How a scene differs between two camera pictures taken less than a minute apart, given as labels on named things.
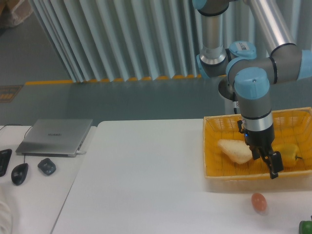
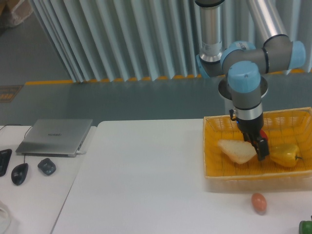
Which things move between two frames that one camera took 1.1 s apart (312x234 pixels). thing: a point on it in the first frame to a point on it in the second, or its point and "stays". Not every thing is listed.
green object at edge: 305,227 stays
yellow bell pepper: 290,154 stays
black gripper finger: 274,160 to 262,149
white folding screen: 103,40 stays
